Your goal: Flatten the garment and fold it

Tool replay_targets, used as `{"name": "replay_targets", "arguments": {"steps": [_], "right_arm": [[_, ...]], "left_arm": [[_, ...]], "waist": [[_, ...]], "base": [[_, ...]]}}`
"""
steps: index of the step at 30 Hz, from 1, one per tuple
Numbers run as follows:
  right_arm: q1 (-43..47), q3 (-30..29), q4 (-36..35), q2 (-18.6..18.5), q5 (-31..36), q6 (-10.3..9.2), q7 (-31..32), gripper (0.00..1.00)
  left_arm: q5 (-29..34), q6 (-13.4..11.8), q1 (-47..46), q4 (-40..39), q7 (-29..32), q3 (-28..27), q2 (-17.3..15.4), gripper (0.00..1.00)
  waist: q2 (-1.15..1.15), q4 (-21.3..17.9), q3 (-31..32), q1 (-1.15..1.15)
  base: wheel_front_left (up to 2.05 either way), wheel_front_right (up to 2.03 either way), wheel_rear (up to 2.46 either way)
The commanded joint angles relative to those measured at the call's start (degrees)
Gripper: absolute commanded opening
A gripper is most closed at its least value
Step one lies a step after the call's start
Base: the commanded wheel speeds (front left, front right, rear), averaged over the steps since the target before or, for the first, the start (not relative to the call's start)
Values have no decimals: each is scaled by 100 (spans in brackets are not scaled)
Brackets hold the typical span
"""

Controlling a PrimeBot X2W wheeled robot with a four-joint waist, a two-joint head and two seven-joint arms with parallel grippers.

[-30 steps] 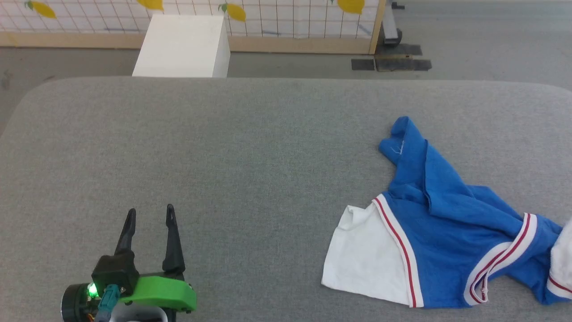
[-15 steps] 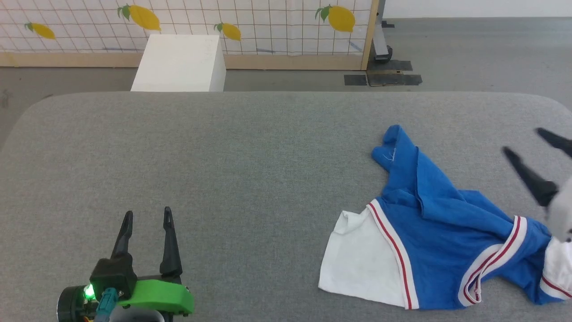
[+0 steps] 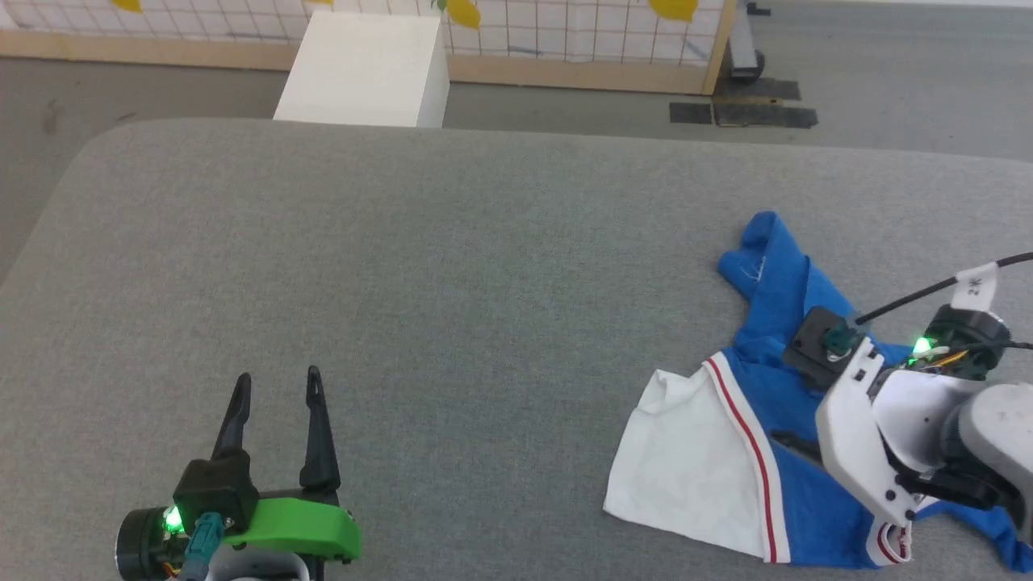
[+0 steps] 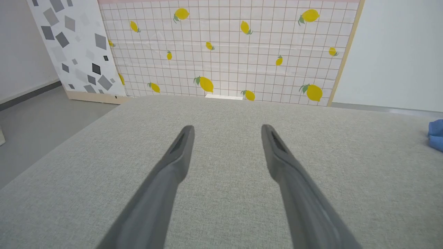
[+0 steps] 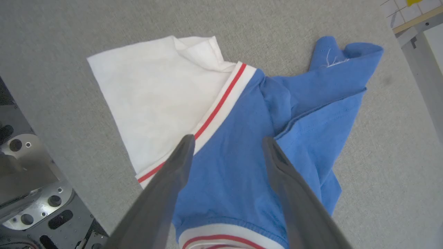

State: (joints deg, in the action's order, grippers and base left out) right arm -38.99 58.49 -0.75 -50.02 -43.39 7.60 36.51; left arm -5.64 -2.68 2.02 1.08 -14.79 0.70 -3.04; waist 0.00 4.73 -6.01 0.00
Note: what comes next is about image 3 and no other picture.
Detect thin black cable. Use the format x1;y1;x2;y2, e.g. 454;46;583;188
847;252;1033;328

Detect grey metal stand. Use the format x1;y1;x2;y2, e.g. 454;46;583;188
729;2;772;82

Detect teal plug camera cable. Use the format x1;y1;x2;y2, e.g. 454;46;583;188
179;512;224;581

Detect lemon print grid panel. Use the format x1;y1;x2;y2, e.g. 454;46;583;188
0;0;739;96

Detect white box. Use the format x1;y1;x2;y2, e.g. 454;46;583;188
273;10;450;129

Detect blue shirt with white trim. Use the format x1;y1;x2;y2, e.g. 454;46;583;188
603;211;1033;574

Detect white cable label tag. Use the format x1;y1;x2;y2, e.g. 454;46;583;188
952;262;1000;312

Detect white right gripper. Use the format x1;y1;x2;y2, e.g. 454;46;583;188
771;305;1011;527

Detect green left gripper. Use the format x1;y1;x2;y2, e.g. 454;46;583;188
115;366;362;579

